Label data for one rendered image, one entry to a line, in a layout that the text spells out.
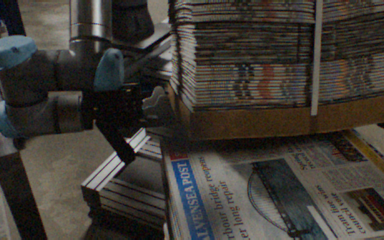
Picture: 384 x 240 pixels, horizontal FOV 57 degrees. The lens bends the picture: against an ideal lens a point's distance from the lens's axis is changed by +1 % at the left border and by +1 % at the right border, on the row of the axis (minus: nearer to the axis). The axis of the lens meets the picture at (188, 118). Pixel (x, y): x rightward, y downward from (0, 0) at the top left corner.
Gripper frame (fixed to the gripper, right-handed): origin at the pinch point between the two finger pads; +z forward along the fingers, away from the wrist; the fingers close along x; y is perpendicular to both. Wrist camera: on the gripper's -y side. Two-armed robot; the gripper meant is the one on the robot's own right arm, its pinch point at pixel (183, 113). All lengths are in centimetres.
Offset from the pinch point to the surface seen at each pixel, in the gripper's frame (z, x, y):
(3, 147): -35.1, -2.3, -2.7
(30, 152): -69, 125, -46
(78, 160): -42, 114, -50
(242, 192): 4.9, -24.2, -6.9
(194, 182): -1.9, -21.2, -5.8
